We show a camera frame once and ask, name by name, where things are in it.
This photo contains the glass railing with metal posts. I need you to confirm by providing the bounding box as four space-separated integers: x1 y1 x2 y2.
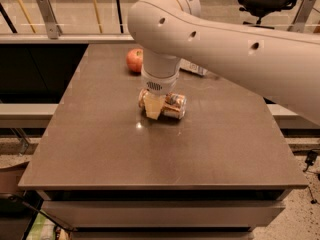
0 0 320 45

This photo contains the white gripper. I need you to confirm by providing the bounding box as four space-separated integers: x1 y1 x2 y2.
141 69 179 120

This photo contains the yellow pole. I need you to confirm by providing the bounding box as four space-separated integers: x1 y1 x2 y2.
9 0 37 34

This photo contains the red apple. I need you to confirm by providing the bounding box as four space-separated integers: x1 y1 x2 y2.
126 48 143 73

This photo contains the grey drawer cabinet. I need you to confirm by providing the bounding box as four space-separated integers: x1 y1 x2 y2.
42 200 285 240

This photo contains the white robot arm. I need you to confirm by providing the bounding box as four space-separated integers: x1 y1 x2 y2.
127 0 320 125

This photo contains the orange soda can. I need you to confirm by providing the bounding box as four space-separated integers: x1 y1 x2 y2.
138 89 187 119

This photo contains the clear plastic water bottle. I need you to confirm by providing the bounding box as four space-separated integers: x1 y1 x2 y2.
180 59 207 77

